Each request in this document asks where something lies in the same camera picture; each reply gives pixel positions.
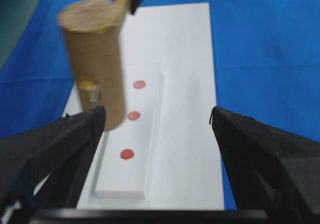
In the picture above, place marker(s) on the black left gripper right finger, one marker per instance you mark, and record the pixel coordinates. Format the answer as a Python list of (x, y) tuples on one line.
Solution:
[(274, 174)]

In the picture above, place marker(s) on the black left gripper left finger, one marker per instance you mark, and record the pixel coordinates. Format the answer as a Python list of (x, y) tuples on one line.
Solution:
[(43, 170)]

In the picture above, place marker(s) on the wooden mallet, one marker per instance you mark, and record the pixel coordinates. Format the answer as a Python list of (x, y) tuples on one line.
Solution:
[(91, 31)]

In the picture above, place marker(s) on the raised white foam strip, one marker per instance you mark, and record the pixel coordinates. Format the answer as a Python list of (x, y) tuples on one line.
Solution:
[(125, 171)]

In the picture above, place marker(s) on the white foam board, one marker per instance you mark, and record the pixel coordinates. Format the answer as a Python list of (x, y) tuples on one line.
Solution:
[(186, 173)]

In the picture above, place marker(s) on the grey-green backdrop curtain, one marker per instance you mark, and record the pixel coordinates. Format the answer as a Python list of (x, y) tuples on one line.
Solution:
[(14, 16)]

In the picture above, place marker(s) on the blue table cloth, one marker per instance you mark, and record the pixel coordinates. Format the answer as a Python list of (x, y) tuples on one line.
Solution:
[(266, 62)]

